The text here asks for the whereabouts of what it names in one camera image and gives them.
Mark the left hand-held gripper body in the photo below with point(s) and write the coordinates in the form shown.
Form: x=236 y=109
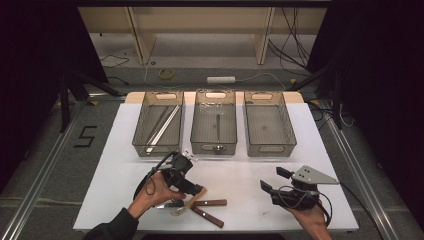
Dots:
x=178 y=170

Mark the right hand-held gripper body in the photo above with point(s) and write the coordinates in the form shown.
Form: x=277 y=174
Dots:
x=311 y=175

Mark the white chopstick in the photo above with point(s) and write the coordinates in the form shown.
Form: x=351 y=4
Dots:
x=165 y=130
x=162 y=129

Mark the grey transparent plastic bin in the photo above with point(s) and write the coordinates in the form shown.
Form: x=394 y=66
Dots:
x=269 y=126

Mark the grey mesh basket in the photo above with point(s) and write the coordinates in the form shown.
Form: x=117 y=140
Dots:
x=206 y=125
x=150 y=116

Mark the metal spoon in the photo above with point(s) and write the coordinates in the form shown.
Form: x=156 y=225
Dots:
x=218 y=130

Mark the person's left hand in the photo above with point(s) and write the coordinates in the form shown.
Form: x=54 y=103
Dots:
x=155 y=195

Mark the person's right hand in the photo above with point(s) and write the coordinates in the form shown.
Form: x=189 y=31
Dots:
x=311 y=220

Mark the black metal stand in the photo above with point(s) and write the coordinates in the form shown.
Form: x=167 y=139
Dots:
x=64 y=103
x=337 y=106

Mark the yellow tape roll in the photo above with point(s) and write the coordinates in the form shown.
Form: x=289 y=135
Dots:
x=160 y=74

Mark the white power strip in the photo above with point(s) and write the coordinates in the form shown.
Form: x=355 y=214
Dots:
x=221 y=80

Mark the black curtain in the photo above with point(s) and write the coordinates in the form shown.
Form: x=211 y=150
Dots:
x=386 y=100
x=30 y=83

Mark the beige wooden desk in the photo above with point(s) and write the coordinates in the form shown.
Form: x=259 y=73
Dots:
x=143 y=40

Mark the short metal floor rail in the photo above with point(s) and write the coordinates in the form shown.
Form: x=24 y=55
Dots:
x=106 y=96

